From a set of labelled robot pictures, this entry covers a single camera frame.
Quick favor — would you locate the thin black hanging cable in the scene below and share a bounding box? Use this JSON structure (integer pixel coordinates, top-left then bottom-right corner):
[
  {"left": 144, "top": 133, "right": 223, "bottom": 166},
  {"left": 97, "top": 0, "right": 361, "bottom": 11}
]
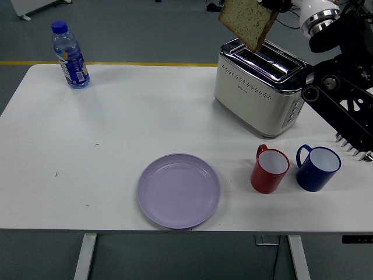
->
[{"left": 270, "top": 235, "right": 282, "bottom": 280}]

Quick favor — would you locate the black table control box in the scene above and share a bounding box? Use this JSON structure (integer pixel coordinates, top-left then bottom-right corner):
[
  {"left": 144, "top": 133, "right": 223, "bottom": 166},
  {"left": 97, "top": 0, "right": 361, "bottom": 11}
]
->
[{"left": 341, "top": 234, "right": 373, "bottom": 243}]

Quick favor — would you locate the white table leg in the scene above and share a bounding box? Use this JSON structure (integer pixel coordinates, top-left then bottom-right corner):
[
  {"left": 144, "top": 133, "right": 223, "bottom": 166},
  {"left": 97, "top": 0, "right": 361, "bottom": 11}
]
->
[
  {"left": 287, "top": 234, "right": 312, "bottom": 280},
  {"left": 72, "top": 233, "right": 97, "bottom": 280}
]

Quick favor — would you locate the cream and chrome toaster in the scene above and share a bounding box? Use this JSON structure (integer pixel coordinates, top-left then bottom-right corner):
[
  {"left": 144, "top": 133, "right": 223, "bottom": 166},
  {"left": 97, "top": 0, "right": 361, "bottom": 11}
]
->
[{"left": 213, "top": 37, "right": 312, "bottom": 139}]

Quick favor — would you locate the slice of toast bread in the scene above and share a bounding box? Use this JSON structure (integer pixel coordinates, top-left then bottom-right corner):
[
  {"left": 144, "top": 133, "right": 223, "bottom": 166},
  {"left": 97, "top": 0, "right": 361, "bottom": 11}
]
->
[{"left": 217, "top": 0, "right": 280, "bottom": 54}]

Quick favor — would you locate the lilac round plate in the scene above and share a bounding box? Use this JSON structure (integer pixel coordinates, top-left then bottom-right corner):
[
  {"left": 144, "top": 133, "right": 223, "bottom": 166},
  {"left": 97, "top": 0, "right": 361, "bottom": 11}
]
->
[{"left": 136, "top": 153, "right": 221, "bottom": 230}]

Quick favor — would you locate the black floor cable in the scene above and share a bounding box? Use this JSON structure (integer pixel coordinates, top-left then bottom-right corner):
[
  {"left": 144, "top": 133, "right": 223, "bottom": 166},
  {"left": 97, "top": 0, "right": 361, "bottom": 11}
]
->
[{"left": 276, "top": 8, "right": 304, "bottom": 29}]

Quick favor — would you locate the clear bracket under table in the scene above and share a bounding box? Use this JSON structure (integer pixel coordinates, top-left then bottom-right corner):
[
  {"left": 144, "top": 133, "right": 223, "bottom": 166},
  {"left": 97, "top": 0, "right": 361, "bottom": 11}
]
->
[{"left": 254, "top": 234, "right": 281, "bottom": 246}]

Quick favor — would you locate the silver metal toast rack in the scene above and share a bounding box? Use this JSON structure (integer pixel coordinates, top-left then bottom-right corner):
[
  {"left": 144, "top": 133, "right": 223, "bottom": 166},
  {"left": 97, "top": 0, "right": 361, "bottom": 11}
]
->
[{"left": 335, "top": 132, "right": 373, "bottom": 162}]

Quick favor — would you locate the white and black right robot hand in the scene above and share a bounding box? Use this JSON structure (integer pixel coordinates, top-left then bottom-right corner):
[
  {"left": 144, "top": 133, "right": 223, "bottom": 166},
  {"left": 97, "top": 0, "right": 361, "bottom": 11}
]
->
[{"left": 258, "top": 0, "right": 340, "bottom": 23}]

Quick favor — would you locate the red mug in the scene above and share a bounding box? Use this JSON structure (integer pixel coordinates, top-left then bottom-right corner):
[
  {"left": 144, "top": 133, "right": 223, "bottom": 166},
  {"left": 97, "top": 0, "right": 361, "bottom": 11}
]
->
[{"left": 250, "top": 143, "right": 290, "bottom": 194}]

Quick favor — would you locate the blue mug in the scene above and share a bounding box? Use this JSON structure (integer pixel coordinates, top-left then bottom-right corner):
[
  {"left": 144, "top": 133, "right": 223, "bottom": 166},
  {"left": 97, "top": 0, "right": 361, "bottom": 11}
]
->
[{"left": 295, "top": 143, "right": 342, "bottom": 193}]

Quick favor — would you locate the clear bottle with blue cap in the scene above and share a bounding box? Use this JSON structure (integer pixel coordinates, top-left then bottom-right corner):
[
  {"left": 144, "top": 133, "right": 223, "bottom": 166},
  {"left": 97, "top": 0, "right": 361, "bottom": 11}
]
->
[{"left": 50, "top": 20, "right": 90, "bottom": 90}]

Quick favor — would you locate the yellow floor tape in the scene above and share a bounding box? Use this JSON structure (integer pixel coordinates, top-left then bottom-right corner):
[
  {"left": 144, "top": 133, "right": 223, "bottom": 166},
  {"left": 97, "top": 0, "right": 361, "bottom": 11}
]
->
[{"left": 0, "top": 60, "right": 219, "bottom": 68}]

